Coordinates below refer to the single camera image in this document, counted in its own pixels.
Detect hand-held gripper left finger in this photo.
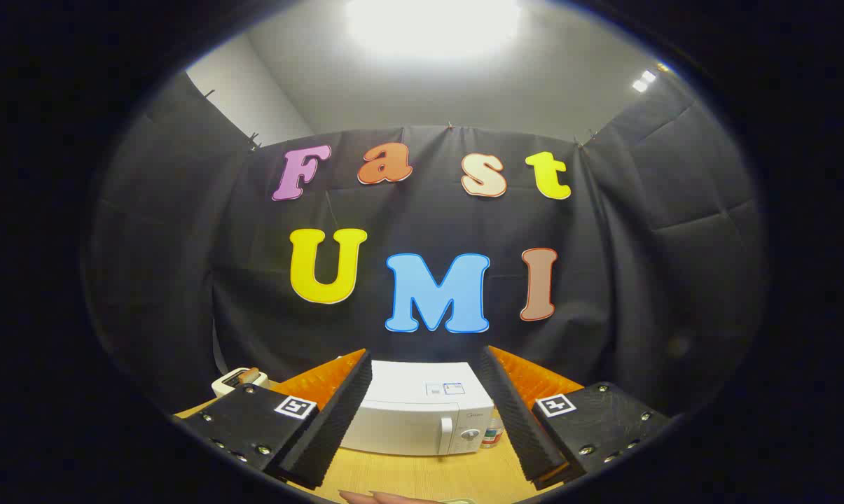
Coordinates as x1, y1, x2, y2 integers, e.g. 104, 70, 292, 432
173, 349, 373, 491

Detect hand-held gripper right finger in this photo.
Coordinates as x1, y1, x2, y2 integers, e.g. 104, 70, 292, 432
479, 345, 674, 491

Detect white microwave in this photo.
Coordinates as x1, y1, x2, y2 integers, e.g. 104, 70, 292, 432
339, 360, 496, 457

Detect clear bottle with red label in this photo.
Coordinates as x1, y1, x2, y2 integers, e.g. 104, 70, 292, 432
481, 409, 504, 449

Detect white toaster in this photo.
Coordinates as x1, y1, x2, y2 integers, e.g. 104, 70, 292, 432
212, 367, 272, 398

